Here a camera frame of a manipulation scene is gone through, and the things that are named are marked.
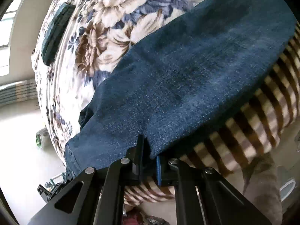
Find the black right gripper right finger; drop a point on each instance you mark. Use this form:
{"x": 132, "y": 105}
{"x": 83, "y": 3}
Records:
{"x": 203, "y": 196}

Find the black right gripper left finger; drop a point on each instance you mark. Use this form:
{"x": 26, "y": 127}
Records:
{"x": 95, "y": 196}

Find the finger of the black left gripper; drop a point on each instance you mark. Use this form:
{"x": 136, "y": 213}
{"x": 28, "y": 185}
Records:
{"x": 50, "y": 190}

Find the blue denim jeans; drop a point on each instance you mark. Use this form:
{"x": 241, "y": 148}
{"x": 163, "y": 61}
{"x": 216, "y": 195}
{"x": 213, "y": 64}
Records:
{"x": 176, "y": 82}

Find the left striped curtain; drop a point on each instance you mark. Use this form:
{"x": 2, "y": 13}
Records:
{"x": 18, "y": 92}

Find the dark teal pillow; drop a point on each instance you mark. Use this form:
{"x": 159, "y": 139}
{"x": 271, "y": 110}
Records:
{"x": 55, "y": 32}

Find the floral fleece blanket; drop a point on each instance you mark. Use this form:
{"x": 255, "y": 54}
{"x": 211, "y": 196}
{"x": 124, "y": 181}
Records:
{"x": 98, "y": 35}

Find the window with white frame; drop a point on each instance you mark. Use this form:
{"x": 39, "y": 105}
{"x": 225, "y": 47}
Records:
{"x": 7, "y": 23}

